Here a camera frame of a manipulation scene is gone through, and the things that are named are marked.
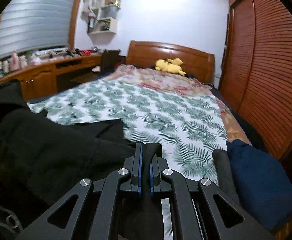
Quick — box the black large garment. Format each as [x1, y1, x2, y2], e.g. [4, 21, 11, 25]
[0, 78, 163, 240]

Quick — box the green leaf pattern bedsheet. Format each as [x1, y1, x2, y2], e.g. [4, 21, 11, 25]
[26, 78, 229, 240]

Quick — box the folded dark grey garment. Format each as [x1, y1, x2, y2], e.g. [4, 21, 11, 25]
[212, 150, 239, 203]

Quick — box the floral quilt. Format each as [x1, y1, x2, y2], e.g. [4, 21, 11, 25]
[104, 64, 252, 145]

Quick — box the folded navy blue garment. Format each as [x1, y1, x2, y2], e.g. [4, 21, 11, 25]
[226, 139, 292, 231]

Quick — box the yellow plush toy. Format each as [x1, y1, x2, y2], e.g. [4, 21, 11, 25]
[155, 58, 186, 76]

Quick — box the dark wooden chair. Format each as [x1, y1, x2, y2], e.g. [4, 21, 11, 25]
[100, 49, 121, 74]

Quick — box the wooden headboard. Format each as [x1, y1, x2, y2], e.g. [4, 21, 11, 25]
[125, 41, 215, 83]

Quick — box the long wooden desk cabinet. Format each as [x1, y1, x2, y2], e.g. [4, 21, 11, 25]
[0, 54, 102, 101]

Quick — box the louvered wooden wardrobe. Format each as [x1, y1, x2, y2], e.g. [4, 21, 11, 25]
[219, 0, 292, 159]

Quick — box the pink bottle on desk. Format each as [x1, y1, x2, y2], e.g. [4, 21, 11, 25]
[9, 51, 20, 72]

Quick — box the grey window blind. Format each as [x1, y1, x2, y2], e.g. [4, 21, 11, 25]
[0, 0, 74, 59]

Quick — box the white wall shelf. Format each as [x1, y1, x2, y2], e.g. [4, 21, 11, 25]
[82, 0, 121, 35]

